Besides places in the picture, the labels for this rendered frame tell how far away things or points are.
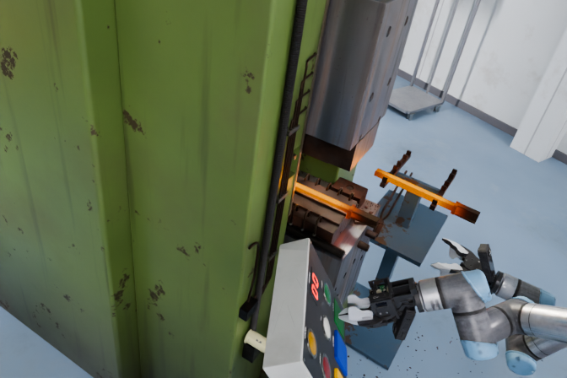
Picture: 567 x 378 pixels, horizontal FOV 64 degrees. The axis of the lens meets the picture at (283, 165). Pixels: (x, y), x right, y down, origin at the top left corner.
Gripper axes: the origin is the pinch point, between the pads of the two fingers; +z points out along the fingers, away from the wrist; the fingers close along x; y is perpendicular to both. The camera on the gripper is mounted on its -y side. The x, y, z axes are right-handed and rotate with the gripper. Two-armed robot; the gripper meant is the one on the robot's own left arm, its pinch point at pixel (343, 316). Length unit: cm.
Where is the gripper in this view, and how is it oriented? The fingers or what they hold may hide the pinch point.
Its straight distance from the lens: 122.7
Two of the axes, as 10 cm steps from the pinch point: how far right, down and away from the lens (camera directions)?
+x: -0.9, 5.4, -8.4
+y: -3.8, -8.0, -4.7
